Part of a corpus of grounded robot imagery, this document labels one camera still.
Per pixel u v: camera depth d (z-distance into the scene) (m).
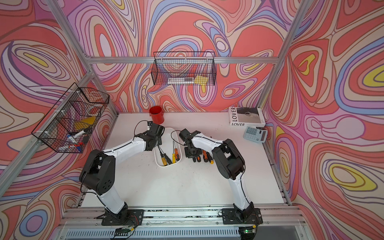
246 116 1.12
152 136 0.73
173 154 0.94
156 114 1.07
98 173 0.47
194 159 0.93
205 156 0.93
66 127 0.73
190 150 0.80
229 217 0.73
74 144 0.65
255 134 1.05
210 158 0.93
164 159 0.91
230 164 0.54
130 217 0.72
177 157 0.93
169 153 0.96
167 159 0.91
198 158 0.93
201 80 0.91
